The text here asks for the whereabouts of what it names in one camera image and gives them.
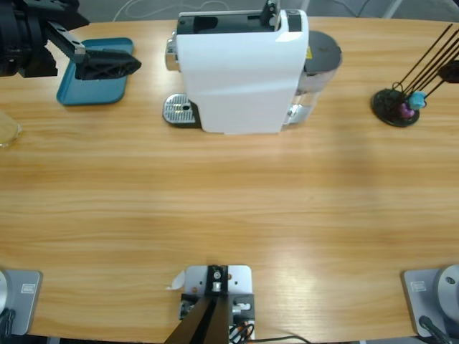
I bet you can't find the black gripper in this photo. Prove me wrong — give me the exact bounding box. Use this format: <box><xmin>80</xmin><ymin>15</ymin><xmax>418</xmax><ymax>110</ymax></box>
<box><xmin>0</xmin><ymin>6</ymin><xmax>143</xmax><ymax>81</ymax></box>

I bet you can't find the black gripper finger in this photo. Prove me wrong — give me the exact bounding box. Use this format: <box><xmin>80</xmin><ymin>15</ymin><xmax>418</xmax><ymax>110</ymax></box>
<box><xmin>437</xmin><ymin>60</ymin><xmax>459</xmax><ymax>85</ymax></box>

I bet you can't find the blue coffee capsule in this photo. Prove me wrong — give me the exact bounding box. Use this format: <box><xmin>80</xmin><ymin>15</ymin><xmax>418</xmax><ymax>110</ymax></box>
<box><xmin>410</xmin><ymin>91</ymin><xmax>428</xmax><ymax>110</ymax></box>

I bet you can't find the clear drinking glass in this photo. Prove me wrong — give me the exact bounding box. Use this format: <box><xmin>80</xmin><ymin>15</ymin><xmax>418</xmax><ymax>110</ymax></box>
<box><xmin>0</xmin><ymin>109</ymin><xmax>23</xmax><ymax>148</ymax></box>

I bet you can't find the white capsule coffee machine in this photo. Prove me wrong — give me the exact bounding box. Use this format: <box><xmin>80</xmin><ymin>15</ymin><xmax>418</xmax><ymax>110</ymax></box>
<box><xmin>163</xmin><ymin>0</ymin><xmax>310</xmax><ymax>136</ymax></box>

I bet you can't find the teal plastic tray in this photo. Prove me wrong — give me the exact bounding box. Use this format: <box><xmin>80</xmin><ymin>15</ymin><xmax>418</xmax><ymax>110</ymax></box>
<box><xmin>56</xmin><ymin>37</ymin><xmax>136</xmax><ymax>107</ymax></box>

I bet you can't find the clear water tank dark lid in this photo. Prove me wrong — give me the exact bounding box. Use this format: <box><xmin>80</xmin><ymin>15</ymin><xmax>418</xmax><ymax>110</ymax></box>
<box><xmin>283</xmin><ymin>30</ymin><xmax>344</xmax><ymax>126</ymax></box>

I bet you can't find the white tape tab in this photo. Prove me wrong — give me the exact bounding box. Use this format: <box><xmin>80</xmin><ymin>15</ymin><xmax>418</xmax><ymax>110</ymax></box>
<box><xmin>164</xmin><ymin>270</ymin><xmax>186</xmax><ymax>291</ymax></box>

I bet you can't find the white floor cable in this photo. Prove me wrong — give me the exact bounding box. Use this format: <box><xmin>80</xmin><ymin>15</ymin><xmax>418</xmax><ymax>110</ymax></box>
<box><xmin>113</xmin><ymin>0</ymin><xmax>234</xmax><ymax>21</ymax></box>

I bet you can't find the black wire capsule holder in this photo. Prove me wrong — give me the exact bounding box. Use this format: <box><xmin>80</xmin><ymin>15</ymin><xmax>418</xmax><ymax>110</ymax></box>
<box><xmin>371</xmin><ymin>23</ymin><xmax>459</xmax><ymax>128</ymax></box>

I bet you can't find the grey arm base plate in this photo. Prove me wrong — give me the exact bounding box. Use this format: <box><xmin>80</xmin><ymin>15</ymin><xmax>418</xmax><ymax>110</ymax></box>
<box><xmin>400</xmin><ymin>264</ymin><xmax>459</xmax><ymax>338</ymax></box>
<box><xmin>0</xmin><ymin>269</ymin><xmax>43</xmax><ymax>337</ymax></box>

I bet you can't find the black base cable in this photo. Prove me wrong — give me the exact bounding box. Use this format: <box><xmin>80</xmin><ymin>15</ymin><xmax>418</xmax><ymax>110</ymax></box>
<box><xmin>418</xmin><ymin>315</ymin><xmax>455</xmax><ymax>344</ymax></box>
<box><xmin>0</xmin><ymin>308</ymin><xmax>17</xmax><ymax>337</ymax></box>

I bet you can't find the black camera post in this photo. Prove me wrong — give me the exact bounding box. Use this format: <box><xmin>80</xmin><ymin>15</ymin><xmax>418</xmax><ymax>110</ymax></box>
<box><xmin>164</xmin><ymin>264</ymin><xmax>230</xmax><ymax>344</ymax></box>

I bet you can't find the black mount cable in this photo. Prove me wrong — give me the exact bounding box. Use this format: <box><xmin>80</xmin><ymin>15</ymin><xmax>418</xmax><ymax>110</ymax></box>
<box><xmin>250</xmin><ymin>335</ymin><xmax>366</xmax><ymax>344</ymax></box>

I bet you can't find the orange cable bundle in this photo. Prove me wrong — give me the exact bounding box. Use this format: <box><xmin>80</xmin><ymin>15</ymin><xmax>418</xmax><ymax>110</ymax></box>
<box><xmin>229</xmin><ymin>320</ymin><xmax>257</xmax><ymax>341</ymax></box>

